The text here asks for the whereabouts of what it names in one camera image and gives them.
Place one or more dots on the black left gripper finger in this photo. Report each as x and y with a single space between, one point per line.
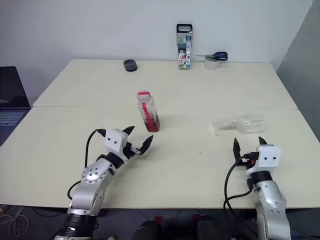
128 130
147 145

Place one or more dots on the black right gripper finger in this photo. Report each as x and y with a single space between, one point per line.
237 150
262 142

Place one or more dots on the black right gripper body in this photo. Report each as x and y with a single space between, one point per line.
248 162

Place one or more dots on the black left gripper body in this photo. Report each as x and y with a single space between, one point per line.
131 150

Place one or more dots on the clear glass stemmed cup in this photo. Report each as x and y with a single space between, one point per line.
250 123

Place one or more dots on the clear bottle with red label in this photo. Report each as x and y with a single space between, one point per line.
150 120

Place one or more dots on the small red object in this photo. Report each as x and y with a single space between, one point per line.
144 95

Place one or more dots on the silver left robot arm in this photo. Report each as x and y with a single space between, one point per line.
91 180

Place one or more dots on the black round lid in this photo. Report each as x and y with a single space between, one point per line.
130 65

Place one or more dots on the dark rounded shape with red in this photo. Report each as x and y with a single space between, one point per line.
147 230

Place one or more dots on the clear adhesive tape roll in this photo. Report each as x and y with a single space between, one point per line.
211 64

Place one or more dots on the marker pen pack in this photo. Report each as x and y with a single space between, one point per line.
184 50

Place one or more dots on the dark laptop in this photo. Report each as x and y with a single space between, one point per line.
12 100

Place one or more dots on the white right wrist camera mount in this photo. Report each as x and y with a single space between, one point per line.
270 156

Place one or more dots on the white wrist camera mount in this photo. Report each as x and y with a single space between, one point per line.
270 156
115 140

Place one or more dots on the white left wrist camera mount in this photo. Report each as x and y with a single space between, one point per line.
115 140

